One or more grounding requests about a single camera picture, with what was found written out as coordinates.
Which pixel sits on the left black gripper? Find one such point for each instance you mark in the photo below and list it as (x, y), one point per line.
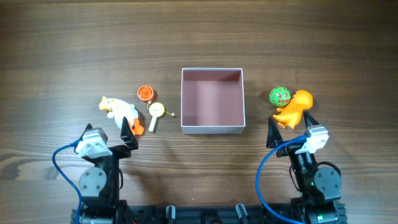
(118, 150)

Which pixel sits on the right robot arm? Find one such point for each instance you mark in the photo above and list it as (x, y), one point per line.
(318, 183)

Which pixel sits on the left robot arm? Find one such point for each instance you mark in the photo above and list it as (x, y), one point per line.
(99, 185)

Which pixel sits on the orange round slice toy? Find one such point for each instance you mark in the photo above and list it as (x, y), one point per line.
(145, 93)

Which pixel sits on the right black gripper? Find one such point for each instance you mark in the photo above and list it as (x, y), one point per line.
(288, 150)

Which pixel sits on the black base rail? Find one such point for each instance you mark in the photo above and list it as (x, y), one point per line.
(205, 214)

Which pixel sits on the white duck toy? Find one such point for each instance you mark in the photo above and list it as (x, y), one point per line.
(118, 110)

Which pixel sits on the green patterned ball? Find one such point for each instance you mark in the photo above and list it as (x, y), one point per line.
(280, 96)

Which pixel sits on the white cardboard box pink inside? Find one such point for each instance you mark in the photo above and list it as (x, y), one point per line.
(212, 101)

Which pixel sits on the yellow rattle drum toy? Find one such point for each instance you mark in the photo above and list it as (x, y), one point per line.
(156, 110)

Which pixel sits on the orange dinosaur toy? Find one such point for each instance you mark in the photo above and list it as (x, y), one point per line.
(290, 115)

